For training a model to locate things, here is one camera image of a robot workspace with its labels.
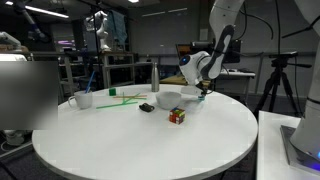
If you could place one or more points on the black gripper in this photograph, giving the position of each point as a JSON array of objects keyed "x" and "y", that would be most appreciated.
[{"x": 197, "y": 90}]

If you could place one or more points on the small blue sanitizer bottle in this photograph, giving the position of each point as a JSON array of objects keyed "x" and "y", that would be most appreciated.
[{"x": 201, "y": 98}]

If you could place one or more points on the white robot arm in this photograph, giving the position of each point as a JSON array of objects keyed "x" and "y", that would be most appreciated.
[{"x": 202, "y": 65}]

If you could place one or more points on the white bowl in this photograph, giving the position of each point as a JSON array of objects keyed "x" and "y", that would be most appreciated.
[{"x": 168, "y": 100}]

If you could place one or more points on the steel water bottle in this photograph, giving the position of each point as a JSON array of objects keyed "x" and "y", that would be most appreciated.
[{"x": 155, "y": 78}]

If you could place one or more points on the wooden side table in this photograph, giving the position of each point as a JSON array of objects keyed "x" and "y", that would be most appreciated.
[{"x": 176, "y": 80}]

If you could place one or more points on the white background desk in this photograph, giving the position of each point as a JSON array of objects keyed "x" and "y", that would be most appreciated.
[{"x": 234, "y": 83}]

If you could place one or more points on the multicoloured puzzle cube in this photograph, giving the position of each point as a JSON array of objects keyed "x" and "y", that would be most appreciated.
[{"x": 177, "y": 115}]

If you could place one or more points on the black computer monitor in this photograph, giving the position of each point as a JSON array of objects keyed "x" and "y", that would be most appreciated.
[{"x": 232, "y": 54}]

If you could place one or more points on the black folding hex key set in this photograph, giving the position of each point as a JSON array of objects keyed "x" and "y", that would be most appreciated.
[{"x": 146, "y": 107}]

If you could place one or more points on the orange stick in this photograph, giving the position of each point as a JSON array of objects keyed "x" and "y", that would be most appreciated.
[{"x": 128, "y": 97}]

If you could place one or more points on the long green stick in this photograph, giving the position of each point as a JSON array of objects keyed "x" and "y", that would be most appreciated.
[{"x": 116, "y": 105}]

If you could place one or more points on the metal shelving rack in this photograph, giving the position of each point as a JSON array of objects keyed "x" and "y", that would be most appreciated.
[{"x": 117, "y": 69}]

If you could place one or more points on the small green cube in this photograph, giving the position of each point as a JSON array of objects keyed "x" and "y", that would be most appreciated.
[{"x": 112, "y": 92}]

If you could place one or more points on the blue hanging cloth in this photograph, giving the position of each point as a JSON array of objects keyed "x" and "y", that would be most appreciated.
[{"x": 116, "y": 23}]

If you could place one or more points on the blue straw in mug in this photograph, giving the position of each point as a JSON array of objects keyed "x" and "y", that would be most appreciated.
[{"x": 89, "y": 83}]

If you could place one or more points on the white mug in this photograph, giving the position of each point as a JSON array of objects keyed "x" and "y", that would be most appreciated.
[{"x": 83, "y": 100}]

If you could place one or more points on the black camera tripod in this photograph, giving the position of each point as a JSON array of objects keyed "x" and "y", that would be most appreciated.
[{"x": 278, "y": 77}]

